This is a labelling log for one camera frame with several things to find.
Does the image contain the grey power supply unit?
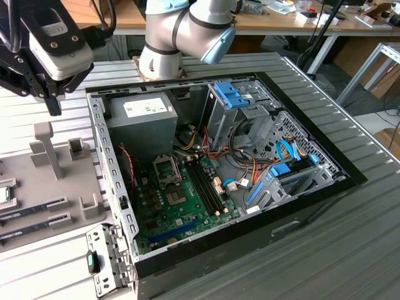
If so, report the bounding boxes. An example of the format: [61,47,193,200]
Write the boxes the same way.
[105,92,179,157]

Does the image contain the hard disk in blue carrier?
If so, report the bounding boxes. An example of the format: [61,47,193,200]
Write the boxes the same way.
[267,154,320,185]

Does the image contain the green motherboard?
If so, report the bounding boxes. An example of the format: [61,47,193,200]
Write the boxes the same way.
[132,152,244,256]

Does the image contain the teal black latch tab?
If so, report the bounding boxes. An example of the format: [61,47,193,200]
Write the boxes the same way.
[86,249,103,275]

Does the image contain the aluminium profile frame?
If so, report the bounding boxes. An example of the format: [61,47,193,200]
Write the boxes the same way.
[336,42,400,107]

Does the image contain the blue expansion slot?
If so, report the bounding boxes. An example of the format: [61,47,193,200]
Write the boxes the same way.
[148,218,201,248]

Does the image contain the black slanted pole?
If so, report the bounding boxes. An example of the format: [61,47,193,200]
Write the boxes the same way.
[304,0,346,76]

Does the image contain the grey metal drive cage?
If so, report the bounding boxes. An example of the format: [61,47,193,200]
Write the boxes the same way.
[199,79,282,154]

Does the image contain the large brown cardboard box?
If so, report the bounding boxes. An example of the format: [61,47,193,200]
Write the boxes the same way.
[62,0,122,19]

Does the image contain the black RAM slot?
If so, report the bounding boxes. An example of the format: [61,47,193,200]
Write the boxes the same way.
[186,161,216,216]
[197,157,226,212]
[194,158,223,214]
[190,159,219,215]

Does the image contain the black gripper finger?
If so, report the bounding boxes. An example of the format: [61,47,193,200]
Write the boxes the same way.
[52,63,95,116]
[0,57,55,116]

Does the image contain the small open cardboard box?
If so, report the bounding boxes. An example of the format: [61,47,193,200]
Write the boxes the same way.
[359,0,394,31]

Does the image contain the blue plastic carrier rail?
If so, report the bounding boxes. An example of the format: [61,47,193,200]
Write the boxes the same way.
[246,179,267,208]

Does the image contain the wooden desk white frame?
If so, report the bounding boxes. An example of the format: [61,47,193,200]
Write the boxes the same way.
[232,0,400,74]
[61,0,148,36]

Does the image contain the brown cardboard floor box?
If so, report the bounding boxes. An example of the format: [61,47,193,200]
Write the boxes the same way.
[374,127,400,157]
[359,61,400,100]

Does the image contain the grey parts rack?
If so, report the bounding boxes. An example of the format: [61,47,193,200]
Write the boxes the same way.
[0,121,109,254]

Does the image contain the grey slot retention bracket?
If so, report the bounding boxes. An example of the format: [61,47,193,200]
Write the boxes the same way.
[86,223,139,298]

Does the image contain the red black twisted wire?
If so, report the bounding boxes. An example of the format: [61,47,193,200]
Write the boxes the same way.
[117,144,138,198]

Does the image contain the blue plastic drive latch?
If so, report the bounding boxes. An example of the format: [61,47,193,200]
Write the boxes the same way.
[214,80,253,109]

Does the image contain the black open PC case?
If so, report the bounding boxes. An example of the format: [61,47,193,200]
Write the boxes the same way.
[84,71,369,300]

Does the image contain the blue flat data wire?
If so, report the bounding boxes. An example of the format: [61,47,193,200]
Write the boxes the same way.
[276,139,303,162]

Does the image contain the orange black wire bundle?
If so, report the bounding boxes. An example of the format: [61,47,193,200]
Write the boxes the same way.
[199,126,281,190]

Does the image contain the yellow black power wires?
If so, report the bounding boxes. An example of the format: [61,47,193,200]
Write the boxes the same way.
[178,130,201,151]

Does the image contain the CPU socket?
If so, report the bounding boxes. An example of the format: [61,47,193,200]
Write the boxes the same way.
[164,186,190,208]

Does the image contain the silver green CPU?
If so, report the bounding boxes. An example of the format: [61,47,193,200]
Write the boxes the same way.
[0,186,12,206]

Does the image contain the black case fan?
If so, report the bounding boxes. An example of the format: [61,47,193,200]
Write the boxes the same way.
[114,145,138,204]

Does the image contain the small white carton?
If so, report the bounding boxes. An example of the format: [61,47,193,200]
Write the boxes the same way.
[295,11,317,26]

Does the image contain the metal socket cover frame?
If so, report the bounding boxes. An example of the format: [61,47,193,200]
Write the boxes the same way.
[152,155,183,189]

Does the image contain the grey metal electronics device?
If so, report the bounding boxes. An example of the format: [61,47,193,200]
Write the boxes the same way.
[242,0,266,15]

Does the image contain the dark blue RAM stick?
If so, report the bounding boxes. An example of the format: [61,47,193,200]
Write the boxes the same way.
[0,202,51,220]
[0,220,53,242]

